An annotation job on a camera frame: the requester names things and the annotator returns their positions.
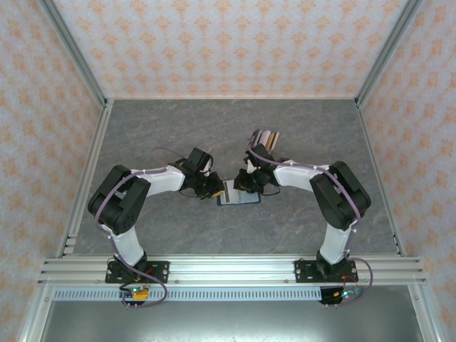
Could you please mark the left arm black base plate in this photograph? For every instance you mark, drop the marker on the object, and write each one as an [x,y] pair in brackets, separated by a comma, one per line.
[160,270]

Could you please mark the aluminium corner post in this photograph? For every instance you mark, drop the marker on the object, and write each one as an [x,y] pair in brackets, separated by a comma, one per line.
[76,57]
[386,53]

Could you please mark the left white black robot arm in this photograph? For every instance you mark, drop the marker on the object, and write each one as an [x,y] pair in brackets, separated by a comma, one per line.
[164,181]

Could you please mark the aluminium mounting rail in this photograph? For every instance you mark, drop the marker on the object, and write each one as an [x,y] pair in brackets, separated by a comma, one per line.
[231,269]

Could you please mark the blue card holder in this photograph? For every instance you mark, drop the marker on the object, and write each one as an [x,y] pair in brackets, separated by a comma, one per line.
[235,203]

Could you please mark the grey metal panel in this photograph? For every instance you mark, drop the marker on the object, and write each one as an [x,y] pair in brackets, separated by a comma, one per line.
[231,322]

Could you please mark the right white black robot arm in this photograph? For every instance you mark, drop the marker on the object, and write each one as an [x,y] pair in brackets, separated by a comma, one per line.
[295,178]

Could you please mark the white card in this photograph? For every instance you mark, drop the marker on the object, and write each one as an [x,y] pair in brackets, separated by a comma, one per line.
[263,137]

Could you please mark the aluminium side rail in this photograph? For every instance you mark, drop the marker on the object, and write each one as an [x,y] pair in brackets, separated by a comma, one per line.
[377,160]
[94,153]

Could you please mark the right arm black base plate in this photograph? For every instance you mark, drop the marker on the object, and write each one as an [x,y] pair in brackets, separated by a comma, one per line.
[304,270]

